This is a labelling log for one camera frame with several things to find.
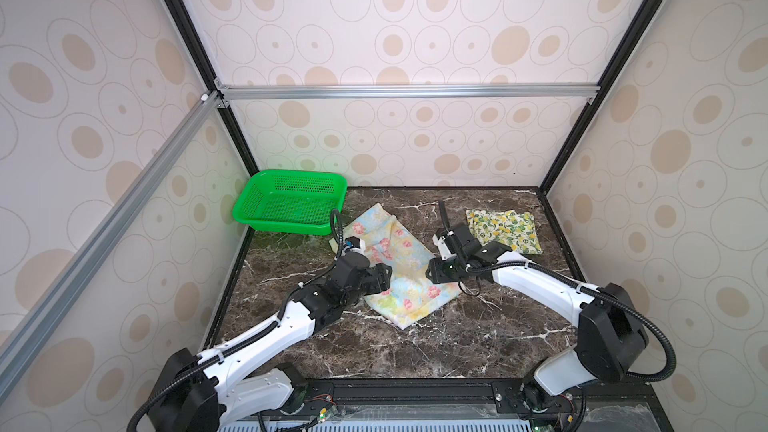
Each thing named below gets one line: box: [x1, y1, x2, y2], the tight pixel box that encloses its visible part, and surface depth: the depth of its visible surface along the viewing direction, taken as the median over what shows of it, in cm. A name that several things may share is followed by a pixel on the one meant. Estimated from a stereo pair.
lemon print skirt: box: [466, 209, 543, 255], surface depth 108 cm
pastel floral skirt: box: [329, 203, 462, 330], surface depth 94 cm
